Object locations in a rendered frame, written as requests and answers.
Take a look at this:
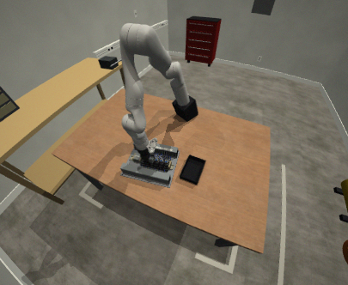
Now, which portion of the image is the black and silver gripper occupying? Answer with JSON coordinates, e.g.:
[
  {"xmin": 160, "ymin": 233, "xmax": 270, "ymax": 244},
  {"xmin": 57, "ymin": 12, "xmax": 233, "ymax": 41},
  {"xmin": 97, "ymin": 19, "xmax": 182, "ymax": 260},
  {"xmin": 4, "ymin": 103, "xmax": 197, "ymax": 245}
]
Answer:
[{"xmin": 134, "ymin": 137, "xmax": 157, "ymax": 163}]

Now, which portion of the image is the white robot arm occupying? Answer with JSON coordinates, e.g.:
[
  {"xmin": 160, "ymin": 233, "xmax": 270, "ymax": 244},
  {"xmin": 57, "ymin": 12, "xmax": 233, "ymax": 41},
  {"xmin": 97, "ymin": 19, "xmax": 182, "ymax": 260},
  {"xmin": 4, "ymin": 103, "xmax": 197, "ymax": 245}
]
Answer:
[{"xmin": 119, "ymin": 23, "xmax": 189, "ymax": 145}]

